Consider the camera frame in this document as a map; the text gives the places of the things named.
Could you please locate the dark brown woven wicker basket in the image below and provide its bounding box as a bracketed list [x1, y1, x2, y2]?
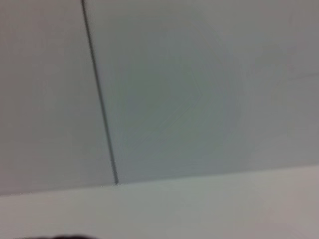
[51, 234, 97, 239]

